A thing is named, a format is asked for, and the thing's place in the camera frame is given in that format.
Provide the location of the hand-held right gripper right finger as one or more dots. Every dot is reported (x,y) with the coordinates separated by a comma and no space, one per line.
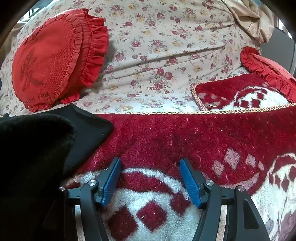
(189,183)

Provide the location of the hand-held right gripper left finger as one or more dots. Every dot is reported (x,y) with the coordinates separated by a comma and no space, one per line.
(110,180)

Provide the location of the black pants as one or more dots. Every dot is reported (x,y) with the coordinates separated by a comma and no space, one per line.
(34,150)

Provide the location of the red and white plush blanket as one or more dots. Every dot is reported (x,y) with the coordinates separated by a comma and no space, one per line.
(175,139)

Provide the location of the red ruffled heart pillow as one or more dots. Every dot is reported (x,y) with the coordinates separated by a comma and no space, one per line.
(46,62)
(272,69)

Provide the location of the beige cloth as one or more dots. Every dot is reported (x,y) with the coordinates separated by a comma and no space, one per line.
(252,18)

